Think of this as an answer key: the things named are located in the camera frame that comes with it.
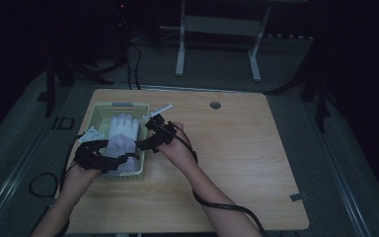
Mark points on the grey tape piece on table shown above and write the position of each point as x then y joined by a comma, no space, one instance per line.
298,197

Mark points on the person's left hand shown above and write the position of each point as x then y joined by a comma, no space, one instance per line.
77,181

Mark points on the black tripod stand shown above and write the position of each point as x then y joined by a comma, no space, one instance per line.
320,98

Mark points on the lilac glove white fingers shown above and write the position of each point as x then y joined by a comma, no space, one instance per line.
123,130

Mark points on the person's right hand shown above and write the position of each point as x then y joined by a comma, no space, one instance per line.
179,151

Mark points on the dark device with red light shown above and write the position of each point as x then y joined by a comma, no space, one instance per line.
121,10

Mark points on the white metal stand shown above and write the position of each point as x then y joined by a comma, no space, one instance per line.
222,25

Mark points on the pale green plastic basket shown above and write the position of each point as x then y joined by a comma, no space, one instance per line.
102,115

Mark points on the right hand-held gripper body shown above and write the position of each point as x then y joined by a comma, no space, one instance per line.
166,131

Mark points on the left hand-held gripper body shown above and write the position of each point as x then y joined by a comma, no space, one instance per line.
89,158

